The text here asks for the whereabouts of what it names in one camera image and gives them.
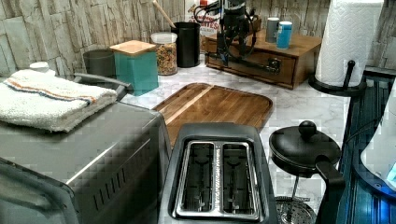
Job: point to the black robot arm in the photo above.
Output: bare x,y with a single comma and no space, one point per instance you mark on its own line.
236,36

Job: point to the wooden drawer box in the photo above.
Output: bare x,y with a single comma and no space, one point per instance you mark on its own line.
287,68

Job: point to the wooden cutting board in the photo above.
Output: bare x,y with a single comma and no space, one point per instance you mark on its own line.
201,102

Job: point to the black toaster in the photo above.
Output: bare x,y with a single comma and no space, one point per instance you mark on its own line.
218,174

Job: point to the glass jar with cereal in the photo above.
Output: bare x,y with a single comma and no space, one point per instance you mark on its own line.
166,51

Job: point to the teal canister with wooden lid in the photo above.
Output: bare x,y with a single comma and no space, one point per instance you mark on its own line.
136,63

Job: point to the black utensil holder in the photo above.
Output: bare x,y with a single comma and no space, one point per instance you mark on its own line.
188,43

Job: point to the cereal box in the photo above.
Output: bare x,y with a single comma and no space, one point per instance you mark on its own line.
207,26

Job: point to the stainless toaster oven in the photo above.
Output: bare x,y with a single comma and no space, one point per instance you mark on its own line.
109,169

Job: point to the wooden spoon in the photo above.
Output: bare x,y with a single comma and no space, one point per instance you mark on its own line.
167,18

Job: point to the black french press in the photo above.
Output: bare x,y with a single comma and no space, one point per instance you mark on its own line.
304,151

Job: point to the grey cylindrical cup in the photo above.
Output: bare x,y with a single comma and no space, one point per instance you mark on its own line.
100,62

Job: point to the blue shaker can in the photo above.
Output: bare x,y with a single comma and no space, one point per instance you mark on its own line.
284,34

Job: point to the grey shaker can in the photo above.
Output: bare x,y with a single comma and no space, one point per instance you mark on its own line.
271,29

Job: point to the black paper towel holder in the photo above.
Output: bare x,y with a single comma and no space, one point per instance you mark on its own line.
343,90

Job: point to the white folded towel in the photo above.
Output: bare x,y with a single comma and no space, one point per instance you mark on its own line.
44,101

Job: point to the white paper towel roll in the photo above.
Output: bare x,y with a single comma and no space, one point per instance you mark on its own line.
349,31

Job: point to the white appliance at right edge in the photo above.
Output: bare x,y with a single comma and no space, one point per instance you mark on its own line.
379,157

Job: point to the black drawer handle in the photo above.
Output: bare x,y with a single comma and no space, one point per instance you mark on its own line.
273,65

